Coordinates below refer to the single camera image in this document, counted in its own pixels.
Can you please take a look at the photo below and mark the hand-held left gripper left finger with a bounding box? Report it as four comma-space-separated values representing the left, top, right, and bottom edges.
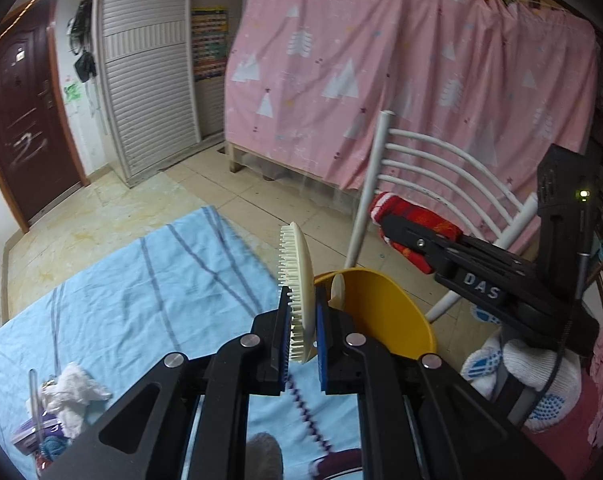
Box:
40, 287, 290, 480

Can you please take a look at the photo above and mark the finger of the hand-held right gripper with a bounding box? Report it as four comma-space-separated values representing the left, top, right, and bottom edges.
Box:
380, 211, 537, 286

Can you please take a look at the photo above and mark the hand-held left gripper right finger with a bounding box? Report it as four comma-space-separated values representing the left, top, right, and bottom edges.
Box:
316, 292, 565, 480

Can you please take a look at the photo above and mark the red patterned sock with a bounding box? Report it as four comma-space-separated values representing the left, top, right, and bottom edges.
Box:
368, 191, 463, 275

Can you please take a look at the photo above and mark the yellow bin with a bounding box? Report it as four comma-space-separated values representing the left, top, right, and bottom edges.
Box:
313, 268, 438, 362

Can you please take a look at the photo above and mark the cream massage comb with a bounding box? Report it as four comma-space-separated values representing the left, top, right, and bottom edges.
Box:
278, 221, 346, 364

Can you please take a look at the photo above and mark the person's right forearm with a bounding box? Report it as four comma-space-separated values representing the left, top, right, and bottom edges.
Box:
524, 372, 602, 480

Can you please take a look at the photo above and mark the person's right hand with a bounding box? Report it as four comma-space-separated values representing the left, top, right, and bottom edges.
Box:
460, 334, 583, 434

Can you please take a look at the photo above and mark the white metal chair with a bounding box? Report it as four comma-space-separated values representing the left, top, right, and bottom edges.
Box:
343, 109, 539, 324

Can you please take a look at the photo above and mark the grey sock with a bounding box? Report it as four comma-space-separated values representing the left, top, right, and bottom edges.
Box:
245, 431, 283, 480

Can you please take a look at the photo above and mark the light blue striped sheet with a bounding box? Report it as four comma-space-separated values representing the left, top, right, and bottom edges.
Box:
0, 204, 368, 480

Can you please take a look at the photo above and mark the pink tree print curtain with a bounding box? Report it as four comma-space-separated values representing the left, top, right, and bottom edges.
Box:
223, 0, 601, 252

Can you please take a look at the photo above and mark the white crumpled tissue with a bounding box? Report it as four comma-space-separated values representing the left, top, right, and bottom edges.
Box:
45, 361, 113, 437

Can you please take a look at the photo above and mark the blue yarn ball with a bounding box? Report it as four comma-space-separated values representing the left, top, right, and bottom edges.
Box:
40, 434, 71, 462

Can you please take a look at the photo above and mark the clear plastic tube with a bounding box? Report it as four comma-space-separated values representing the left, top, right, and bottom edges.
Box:
28, 369, 45, 447

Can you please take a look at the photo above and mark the purple box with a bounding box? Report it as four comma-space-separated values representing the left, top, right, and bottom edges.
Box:
10, 409, 63, 457

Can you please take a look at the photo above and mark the colourful grid chart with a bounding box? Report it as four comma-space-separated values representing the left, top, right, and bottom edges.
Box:
190, 5, 230, 83

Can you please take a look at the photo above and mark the white slatted wardrobe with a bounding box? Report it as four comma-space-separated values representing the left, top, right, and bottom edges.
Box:
92, 0, 243, 189

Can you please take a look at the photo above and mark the dark brown door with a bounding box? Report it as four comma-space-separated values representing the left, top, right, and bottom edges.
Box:
0, 0, 90, 234

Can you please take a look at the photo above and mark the small black hanging bag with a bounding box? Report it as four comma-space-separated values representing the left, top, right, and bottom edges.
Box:
74, 51, 98, 83

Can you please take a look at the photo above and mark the large black hanging bag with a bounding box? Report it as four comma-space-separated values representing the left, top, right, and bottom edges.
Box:
66, 0, 95, 56

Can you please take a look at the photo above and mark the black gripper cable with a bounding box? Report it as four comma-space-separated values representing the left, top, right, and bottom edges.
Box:
520, 247, 593, 428

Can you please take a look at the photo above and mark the wooden bed frame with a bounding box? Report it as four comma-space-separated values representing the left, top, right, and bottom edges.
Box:
224, 141, 363, 222

